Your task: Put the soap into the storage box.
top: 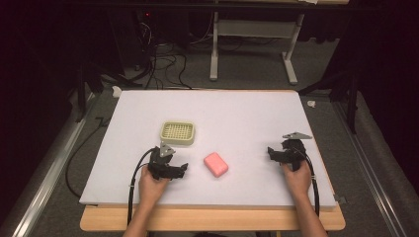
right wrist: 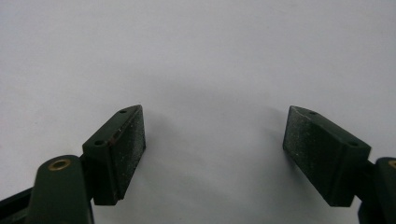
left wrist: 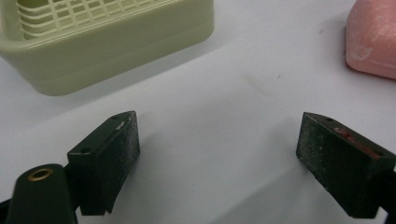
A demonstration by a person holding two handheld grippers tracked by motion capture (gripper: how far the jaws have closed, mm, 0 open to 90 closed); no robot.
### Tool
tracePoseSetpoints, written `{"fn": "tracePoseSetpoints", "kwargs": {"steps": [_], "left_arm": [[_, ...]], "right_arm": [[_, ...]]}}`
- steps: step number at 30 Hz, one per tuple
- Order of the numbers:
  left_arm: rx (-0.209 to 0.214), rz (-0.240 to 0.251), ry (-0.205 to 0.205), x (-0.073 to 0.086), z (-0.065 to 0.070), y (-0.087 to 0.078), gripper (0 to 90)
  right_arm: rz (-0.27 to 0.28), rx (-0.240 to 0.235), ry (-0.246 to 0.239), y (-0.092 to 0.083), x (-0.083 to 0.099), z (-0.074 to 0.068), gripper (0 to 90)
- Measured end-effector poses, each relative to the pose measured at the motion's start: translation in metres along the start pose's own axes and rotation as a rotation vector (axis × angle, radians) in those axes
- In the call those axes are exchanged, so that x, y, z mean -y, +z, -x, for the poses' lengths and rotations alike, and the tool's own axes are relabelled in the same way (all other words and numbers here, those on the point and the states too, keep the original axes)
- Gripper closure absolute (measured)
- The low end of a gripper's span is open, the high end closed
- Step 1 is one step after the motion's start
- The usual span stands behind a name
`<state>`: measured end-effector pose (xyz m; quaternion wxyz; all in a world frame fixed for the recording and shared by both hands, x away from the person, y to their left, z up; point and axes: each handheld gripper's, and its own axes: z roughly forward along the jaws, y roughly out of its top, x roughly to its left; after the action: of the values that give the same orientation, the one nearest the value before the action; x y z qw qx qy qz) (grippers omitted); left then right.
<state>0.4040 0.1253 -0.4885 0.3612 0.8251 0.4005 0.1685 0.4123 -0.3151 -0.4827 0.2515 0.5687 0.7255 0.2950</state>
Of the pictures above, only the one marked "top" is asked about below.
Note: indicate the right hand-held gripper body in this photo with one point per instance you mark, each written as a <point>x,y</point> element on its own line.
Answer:
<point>294,149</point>

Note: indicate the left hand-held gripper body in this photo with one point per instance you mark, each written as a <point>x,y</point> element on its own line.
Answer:
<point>159,162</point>

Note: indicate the person's left hand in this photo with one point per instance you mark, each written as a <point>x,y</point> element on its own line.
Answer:
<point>150,189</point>

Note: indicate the person's right hand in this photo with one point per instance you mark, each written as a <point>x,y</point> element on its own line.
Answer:
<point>298,182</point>

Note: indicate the cream slotted soap dish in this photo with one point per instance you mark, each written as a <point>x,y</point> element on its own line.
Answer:
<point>178,132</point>

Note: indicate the white crumpled scrap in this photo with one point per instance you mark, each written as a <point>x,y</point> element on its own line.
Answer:
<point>311,104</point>

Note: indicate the wooden table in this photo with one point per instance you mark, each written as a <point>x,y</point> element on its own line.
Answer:
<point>210,219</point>

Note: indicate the white foam board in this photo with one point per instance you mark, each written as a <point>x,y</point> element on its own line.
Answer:
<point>230,115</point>

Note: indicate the grey tape piece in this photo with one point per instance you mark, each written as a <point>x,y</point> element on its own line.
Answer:
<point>340,199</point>

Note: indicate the black stand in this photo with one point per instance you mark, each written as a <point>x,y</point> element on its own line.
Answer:
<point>86,89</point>
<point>349,95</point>

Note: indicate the white tape scrap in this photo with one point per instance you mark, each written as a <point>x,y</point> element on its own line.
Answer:
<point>116,92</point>

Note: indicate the metal floor rail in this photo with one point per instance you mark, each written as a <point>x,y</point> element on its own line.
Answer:
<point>49,177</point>
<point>372,174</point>

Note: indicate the white metal desk frame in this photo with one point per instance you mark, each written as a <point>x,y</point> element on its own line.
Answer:
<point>253,28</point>

